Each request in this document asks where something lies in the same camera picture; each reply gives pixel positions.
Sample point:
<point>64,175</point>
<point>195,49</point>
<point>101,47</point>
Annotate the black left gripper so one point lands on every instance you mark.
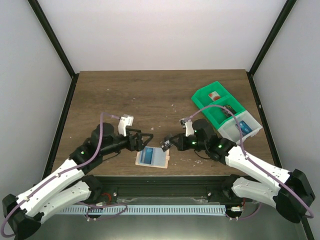
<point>133,141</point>

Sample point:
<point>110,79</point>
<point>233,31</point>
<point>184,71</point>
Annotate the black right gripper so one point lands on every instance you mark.
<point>177,142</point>

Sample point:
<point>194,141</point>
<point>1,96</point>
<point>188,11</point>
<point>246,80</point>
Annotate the beige leather card holder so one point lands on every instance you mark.
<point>160,159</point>

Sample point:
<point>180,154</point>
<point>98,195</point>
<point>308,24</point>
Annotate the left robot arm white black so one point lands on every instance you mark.
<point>71,183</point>

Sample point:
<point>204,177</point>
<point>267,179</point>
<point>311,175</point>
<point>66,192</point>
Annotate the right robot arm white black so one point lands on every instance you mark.
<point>289,192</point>

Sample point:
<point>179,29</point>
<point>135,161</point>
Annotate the red white card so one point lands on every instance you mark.
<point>214,96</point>

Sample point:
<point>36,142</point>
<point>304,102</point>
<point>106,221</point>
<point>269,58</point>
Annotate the blue card in bin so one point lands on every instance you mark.
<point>244,127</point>

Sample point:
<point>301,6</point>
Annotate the green plastic bin middle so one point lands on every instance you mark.
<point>215,115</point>

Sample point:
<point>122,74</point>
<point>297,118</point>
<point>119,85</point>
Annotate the green plastic bin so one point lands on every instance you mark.
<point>200,97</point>
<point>215,115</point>

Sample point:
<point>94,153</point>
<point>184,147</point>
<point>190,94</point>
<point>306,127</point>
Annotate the white plastic bin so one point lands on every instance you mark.
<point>229,129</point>

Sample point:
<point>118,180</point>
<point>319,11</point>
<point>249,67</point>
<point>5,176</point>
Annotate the green plastic bin far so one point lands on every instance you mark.
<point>200,97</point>

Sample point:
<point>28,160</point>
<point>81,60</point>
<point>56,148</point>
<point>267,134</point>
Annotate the metal sheet front panel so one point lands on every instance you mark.
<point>266,224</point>

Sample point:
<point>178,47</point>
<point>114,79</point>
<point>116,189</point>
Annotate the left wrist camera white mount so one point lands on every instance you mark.
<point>124,122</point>

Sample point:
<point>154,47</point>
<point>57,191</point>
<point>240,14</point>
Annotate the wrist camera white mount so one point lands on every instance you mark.
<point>188,126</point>
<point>124,122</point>

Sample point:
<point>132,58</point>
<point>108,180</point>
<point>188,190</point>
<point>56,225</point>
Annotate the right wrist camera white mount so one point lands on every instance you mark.
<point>188,126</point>

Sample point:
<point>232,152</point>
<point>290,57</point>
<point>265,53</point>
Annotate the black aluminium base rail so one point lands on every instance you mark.
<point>210,188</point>

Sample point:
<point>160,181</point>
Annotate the light blue slotted cable duct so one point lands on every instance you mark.
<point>152,210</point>

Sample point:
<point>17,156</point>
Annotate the black frame side rail left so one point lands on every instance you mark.
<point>60,127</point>

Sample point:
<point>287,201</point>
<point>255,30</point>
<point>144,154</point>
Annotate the black frame side rail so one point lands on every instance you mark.
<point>60,127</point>
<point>268,134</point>

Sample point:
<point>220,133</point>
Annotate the black frame side rail right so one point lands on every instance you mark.
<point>268,134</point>

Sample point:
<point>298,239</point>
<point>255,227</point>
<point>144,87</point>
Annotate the black frame post left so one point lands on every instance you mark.
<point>43,20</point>

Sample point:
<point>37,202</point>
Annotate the black frame post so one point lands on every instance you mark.
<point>279,22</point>
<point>43,20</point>

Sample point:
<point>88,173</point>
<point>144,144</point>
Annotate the black frame post right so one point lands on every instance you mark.
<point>279,22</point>

